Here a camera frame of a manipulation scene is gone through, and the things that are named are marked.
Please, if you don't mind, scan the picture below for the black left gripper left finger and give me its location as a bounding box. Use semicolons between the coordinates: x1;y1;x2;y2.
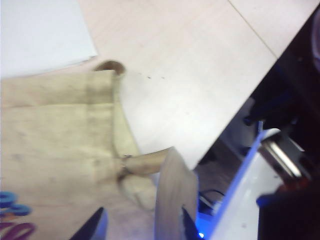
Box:
71;206;109;240

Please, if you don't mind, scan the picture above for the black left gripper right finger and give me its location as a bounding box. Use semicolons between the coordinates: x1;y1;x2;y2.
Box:
179;208;201;240

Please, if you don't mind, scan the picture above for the beige canvas tote bag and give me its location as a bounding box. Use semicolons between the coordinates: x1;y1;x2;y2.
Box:
0;59;200;240

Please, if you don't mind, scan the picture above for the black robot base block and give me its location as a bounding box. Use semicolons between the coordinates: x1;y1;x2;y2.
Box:
256;186;320;240

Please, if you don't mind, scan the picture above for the white paper sheet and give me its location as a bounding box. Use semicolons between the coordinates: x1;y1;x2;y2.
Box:
0;0;99;81

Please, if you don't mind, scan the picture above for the shiny metal bracket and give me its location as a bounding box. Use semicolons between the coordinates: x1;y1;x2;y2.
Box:
258;128;312;181

